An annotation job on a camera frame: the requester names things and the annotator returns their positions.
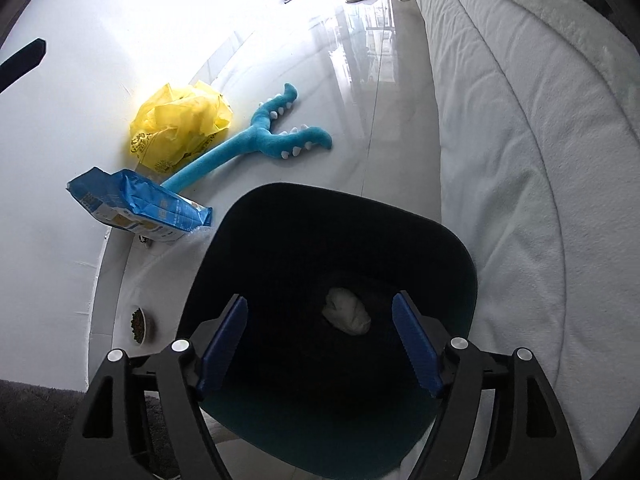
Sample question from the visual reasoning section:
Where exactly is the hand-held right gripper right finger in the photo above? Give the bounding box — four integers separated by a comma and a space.
391, 290, 583, 480

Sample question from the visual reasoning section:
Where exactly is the yellow plastic bag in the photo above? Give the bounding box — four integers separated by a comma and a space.
125, 80, 234, 175

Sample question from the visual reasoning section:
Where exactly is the pet food bowl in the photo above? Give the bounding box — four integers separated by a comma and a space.
129, 305, 154, 346

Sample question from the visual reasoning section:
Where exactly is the bed with white duvet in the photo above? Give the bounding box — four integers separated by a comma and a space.
387, 0, 640, 480

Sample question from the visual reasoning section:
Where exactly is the dark teal trash bin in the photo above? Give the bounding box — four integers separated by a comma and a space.
176, 183, 477, 480

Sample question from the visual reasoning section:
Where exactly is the blue plush toy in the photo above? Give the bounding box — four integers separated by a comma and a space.
161, 83, 333, 196

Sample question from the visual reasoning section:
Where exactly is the white paper ball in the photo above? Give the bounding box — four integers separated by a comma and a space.
321, 287, 373, 334

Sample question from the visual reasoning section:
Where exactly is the dark grey rug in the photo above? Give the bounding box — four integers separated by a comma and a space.
0, 379, 91, 480

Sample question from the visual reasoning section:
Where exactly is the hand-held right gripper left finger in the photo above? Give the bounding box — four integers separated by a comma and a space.
59, 294, 249, 480

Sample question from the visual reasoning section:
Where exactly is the dark blue object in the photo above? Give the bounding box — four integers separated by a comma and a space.
0, 38, 47, 93

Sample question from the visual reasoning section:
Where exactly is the blue pet food bag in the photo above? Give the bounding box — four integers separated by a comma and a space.
66, 167, 213, 244

